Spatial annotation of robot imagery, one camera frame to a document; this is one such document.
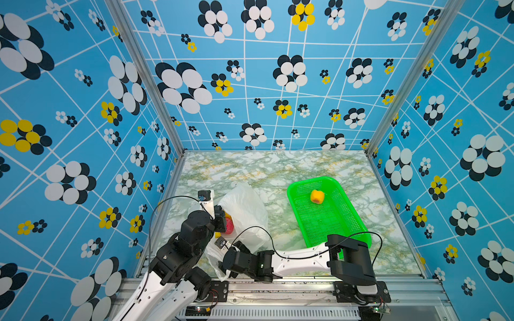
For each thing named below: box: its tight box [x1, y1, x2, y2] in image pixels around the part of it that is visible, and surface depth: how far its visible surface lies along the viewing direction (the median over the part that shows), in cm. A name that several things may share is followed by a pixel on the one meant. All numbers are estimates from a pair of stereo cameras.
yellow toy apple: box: [310, 189, 325, 205], surface depth 98 cm
